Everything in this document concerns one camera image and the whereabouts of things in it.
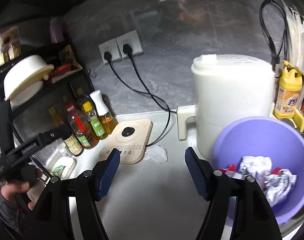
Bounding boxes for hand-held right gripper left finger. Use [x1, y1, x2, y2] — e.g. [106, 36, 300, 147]
[33, 148, 121, 240]

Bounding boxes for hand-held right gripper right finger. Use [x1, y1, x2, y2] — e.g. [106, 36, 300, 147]
[184, 147, 283, 240]

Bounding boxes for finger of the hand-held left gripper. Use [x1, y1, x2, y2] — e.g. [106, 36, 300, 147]
[39, 124, 73, 147]

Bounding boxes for red wrapper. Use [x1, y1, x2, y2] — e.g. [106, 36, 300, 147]
[221, 164, 244, 179]

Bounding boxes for white paper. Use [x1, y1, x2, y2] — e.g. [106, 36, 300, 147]
[239, 156, 273, 178]

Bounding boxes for purple plastic bin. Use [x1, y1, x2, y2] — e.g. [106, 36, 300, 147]
[211, 116, 304, 225]

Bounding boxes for silver wrapper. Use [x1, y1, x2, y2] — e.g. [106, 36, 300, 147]
[263, 168, 298, 207]

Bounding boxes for person's left forearm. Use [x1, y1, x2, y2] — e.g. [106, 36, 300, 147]
[0, 184, 26, 240]

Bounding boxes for person's left hand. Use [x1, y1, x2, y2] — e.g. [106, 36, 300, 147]
[0, 181, 38, 210]

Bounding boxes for dark soy sauce bottle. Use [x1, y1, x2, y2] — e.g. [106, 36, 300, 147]
[48, 106, 84, 157]

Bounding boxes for white plastic dish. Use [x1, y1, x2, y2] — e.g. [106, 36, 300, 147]
[50, 156, 76, 180]

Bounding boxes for green printed packet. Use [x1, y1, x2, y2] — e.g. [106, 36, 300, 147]
[53, 164, 67, 177]

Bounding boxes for green label bottle yellow cap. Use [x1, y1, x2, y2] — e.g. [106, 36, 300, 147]
[81, 101, 109, 140]

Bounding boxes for cream flat electric cooker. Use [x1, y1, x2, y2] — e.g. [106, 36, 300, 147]
[99, 119, 153, 165]

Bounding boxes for white crumpled tissue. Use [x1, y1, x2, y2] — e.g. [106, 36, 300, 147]
[144, 145, 169, 165]

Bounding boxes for brown glass bottle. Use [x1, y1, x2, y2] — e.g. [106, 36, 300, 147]
[76, 87, 91, 110]

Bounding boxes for black shelf rack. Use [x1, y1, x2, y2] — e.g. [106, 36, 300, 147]
[0, 25, 96, 171]

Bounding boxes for oil sprayer with white top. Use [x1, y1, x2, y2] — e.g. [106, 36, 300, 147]
[89, 90, 118, 136]

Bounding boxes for large white bowl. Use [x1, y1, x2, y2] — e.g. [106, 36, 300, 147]
[3, 54, 55, 102]

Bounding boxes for cream rice cooker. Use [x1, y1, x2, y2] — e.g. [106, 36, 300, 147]
[177, 54, 276, 161]

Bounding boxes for spice jars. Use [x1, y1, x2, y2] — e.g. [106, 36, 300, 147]
[0, 27, 22, 66]

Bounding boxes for yellow sponge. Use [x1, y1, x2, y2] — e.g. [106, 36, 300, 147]
[293, 109, 304, 133]

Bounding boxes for yellow dish soap bottle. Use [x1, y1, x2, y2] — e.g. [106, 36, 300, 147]
[274, 60, 303, 120]

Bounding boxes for hanging clear plastic bag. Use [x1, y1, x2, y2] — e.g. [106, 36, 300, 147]
[285, 5, 304, 81]

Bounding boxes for oil bottle with red handle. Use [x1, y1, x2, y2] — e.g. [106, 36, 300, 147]
[67, 104, 99, 150]

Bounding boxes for black cooker power cable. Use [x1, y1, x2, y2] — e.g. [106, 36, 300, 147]
[103, 51, 171, 147]

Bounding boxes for black air fryer power cable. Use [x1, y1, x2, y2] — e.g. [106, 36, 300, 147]
[122, 44, 179, 113]

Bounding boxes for white wall socket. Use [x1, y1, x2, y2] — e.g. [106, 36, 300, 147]
[98, 38, 121, 64]
[116, 30, 144, 59]

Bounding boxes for black hanging cable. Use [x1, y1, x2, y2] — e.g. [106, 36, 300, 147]
[259, 0, 289, 71]

